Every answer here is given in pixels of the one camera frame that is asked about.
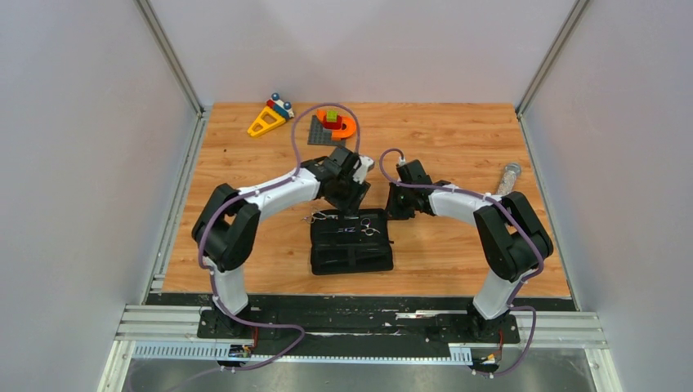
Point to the silver scissors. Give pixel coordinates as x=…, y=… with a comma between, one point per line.
x=320, y=216
x=367, y=228

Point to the orange curved toy piece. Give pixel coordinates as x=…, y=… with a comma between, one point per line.
x=348, y=128

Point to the yellow triangle toy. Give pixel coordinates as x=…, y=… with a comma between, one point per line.
x=274, y=114

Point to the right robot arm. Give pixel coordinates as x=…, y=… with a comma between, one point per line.
x=513, y=238

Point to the black zip tool case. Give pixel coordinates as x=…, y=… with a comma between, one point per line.
x=339, y=247

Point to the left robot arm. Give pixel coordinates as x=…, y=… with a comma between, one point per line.
x=226, y=229

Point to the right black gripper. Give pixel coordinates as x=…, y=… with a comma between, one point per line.
x=392, y=211

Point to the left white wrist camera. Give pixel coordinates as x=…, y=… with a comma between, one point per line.
x=362, y=168

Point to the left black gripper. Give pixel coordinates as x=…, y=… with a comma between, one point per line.
x=350, y=205

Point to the grey lego baseplate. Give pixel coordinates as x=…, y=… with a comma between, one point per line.
x=319, y=135

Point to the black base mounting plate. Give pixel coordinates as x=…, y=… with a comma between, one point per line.
x=359, y=326

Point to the green lego block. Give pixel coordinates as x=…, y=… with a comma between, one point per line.
x=331, y=116

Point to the clear tube of beads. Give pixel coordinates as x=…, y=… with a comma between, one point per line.
x=511, y=173

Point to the red lego block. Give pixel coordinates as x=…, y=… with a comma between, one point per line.
x=333, y=123

